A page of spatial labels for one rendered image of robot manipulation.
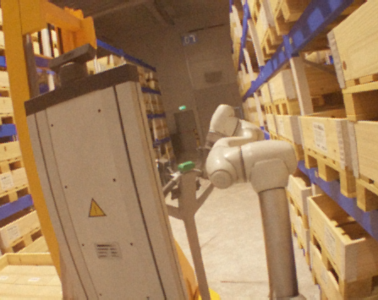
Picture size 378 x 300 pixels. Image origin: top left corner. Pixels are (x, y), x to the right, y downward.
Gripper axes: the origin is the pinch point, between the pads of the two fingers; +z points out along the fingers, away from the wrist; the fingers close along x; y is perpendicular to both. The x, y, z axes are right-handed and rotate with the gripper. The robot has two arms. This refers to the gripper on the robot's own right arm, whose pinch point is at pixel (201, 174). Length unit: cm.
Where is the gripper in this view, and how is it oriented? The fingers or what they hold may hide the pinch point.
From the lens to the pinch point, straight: 158.1
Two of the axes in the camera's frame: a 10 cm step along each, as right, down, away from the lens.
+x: 6.2, 2.4, -7.5
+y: -7.0, -2.6, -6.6
